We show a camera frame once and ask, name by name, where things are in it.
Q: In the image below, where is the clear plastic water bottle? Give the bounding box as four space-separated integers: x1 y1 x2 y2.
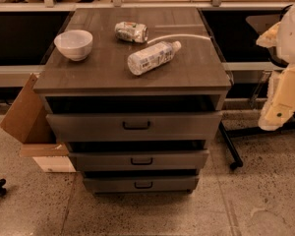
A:
127 41 182 76

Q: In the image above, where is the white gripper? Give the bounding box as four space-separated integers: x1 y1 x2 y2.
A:
258 64 295 131

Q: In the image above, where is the white bowl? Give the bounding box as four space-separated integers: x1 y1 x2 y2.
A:
54 29 93 61

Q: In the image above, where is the crushed soda can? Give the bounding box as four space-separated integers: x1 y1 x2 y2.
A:
115 22 148 43

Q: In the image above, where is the black folding stand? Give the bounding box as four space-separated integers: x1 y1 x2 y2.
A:
218 4 295 171

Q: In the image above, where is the grey drawer cabinet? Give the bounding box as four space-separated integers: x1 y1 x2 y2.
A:
34 8 231 180

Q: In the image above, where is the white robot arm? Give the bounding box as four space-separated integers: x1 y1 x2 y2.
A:
256 3 295 131

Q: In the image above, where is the grey bottom drawer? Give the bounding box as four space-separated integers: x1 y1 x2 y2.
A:
83 176 199 194

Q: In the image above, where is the white cable on cabinet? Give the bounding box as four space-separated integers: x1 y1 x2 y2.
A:
147 33 212 45

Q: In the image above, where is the grey top drawer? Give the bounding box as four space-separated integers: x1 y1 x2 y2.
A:
46 112 221 142

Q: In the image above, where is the grey drawer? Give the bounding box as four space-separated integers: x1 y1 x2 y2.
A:
83 176 199 194
69 149 209 172
46 112 221 142

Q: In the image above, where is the brown cardboard box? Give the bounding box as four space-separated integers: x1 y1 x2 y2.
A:
0 74 76 173

